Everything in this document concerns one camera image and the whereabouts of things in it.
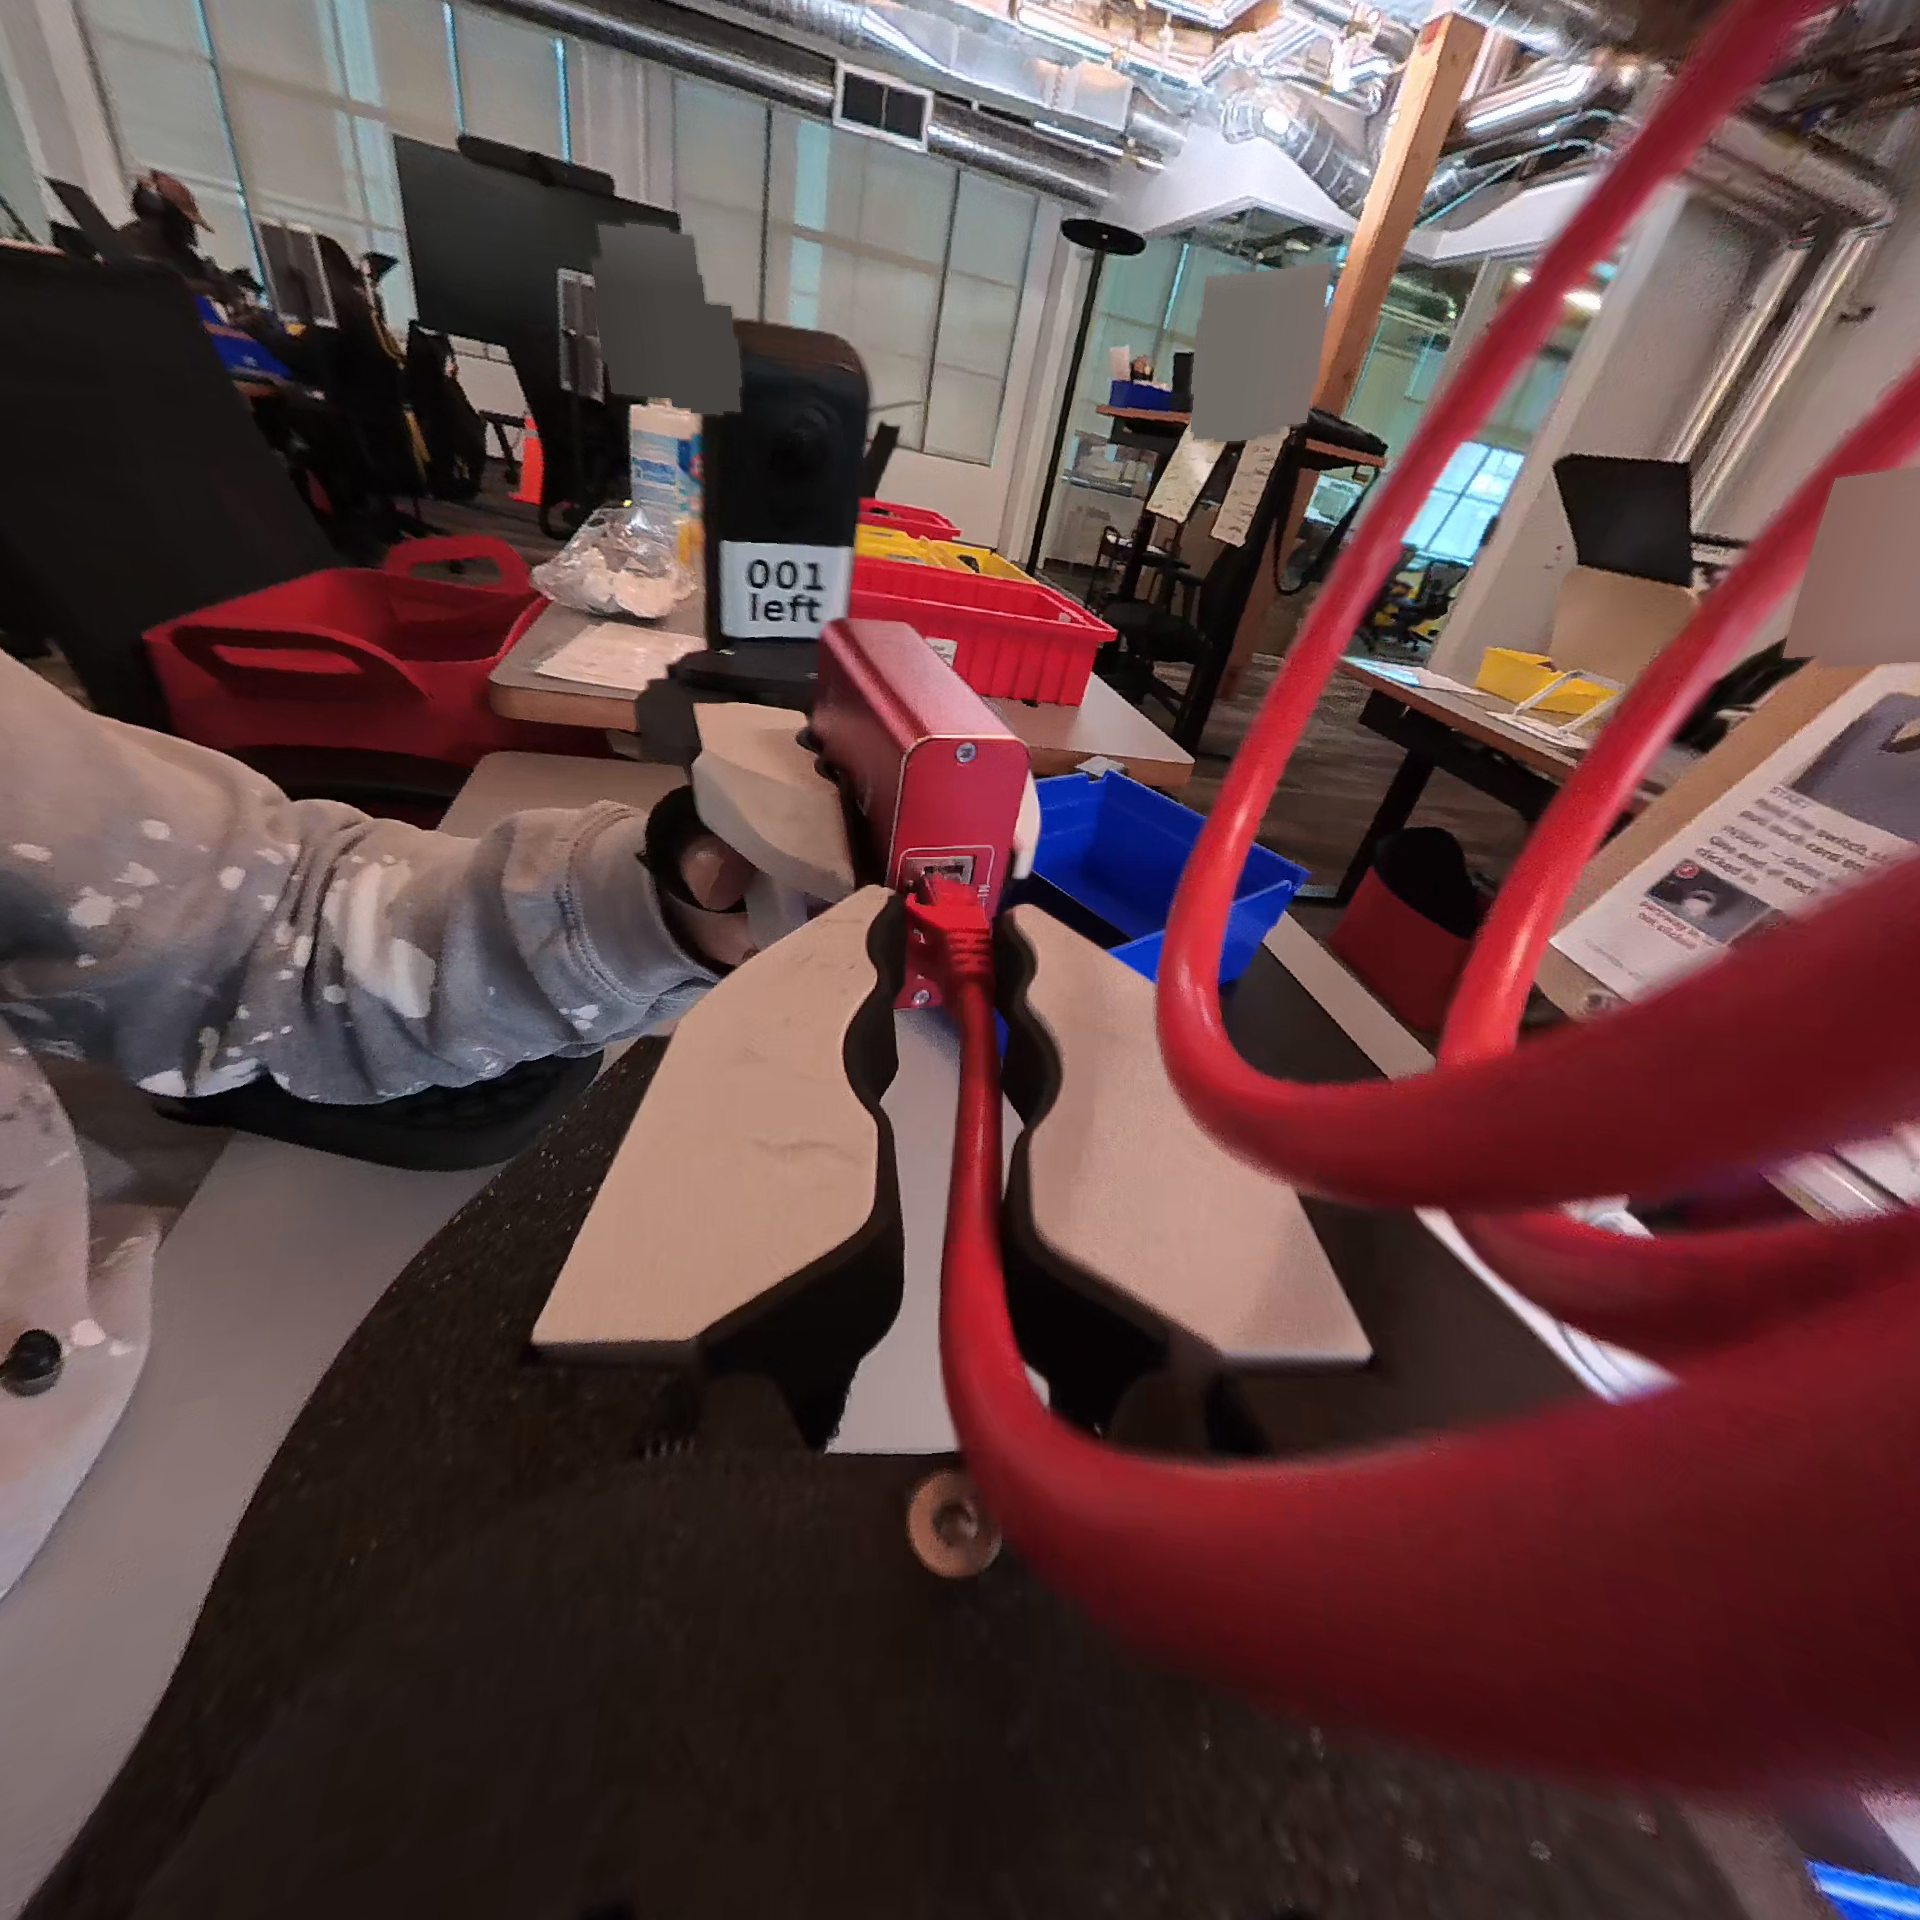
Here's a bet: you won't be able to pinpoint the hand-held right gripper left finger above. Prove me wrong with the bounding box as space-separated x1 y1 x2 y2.
533 885 910 1449

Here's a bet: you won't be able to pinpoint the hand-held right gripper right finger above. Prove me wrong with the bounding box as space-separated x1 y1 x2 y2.
995 904 1375 1445

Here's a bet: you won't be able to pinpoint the blue plastic bin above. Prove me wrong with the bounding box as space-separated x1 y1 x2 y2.
997 769 1309 992

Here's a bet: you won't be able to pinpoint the red metal network switch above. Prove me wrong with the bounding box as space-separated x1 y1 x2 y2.
809 618 1041 1010

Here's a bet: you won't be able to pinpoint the red ethernet cable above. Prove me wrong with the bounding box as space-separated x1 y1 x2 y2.
901 0 1920 1795

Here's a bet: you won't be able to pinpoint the person's left forearm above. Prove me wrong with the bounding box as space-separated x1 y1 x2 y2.
0 651 719 1104

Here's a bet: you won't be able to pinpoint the person's left hand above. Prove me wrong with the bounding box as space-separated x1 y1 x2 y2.
660 830 783 974

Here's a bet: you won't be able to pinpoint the white wipes canister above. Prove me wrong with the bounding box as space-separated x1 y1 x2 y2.
627 401 706 560

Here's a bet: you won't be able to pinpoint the yellow plastic bin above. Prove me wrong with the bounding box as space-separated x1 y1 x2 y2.
855 526 1038 586

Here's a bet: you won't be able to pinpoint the large red plastic bin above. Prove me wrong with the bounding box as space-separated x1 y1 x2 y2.
847 555 1119 710

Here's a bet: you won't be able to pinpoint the clear plastic bag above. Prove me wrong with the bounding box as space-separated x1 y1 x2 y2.
527 507 702 622

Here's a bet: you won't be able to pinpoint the black monitor on stand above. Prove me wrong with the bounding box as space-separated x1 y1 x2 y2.
394 132 684 512

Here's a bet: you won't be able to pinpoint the black floor lamp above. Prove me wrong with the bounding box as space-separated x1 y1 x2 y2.
1026 217 1150 576

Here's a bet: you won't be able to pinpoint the red bag black top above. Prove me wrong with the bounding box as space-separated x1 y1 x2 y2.
1329 826 1521 1041

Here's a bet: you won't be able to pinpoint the standing desk with hanging papers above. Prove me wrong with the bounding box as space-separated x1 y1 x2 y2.
1093 398 1390 752

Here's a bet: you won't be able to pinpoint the wooden table black legs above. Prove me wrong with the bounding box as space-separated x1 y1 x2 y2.
1335 651 1706 905

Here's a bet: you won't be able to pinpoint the red tote basket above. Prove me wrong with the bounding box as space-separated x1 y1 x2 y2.
141 534 609 769

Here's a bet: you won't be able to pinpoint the yellow plastic tray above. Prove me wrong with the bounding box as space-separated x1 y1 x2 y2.
1476 644 1626 720

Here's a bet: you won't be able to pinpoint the cardboard box black flap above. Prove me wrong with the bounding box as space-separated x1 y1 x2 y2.
1546 456 1706 681

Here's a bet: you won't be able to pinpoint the person's grey splattered hoodie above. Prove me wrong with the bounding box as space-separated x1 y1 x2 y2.
0 1035 166 1593

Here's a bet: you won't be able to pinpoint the black partition panel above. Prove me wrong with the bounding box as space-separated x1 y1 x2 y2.
0 246 346 723

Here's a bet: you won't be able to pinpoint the clipboard with instruction sheet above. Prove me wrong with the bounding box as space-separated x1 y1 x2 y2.
1537 661 1920 1022

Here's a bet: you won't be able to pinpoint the white wall air vent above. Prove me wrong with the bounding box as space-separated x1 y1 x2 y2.
831 65 933 153

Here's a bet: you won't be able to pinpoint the silver ventilation duct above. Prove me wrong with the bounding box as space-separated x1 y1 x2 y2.
509 0 1143 204

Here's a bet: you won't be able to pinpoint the wooden post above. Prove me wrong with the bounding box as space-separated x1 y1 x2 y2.
1207 12 1491 707

